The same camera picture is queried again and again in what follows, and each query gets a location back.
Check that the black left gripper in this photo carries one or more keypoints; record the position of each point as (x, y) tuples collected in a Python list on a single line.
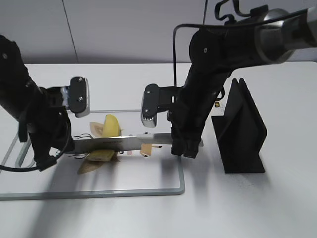
[(45, 121)]

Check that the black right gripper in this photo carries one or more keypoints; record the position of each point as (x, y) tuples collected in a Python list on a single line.
[(193, 104)]

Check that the white-handled kitchen knife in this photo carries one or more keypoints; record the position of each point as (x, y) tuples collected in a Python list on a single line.
[(119, 143)]

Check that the peeled yellow banana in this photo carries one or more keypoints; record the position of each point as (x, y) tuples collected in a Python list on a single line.
[(110, 128)]

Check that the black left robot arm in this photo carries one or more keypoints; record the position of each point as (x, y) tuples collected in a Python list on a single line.
[(15, 83)]

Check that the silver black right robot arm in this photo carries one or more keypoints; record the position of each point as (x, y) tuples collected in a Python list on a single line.
[(264, 37)]

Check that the grey-rimmed deer cutting board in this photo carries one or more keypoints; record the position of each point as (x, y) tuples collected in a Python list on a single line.
[(129, 174)]

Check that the black knife stand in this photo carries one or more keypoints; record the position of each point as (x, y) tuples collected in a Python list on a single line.
[(240, 132)]

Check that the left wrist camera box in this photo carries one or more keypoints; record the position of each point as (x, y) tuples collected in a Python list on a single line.
[(76, 97)]

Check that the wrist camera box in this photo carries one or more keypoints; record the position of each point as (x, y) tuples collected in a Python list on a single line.
[(156, 100), (76, 97)]

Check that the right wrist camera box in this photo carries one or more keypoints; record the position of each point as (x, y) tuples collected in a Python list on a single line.
[(156, 100)]

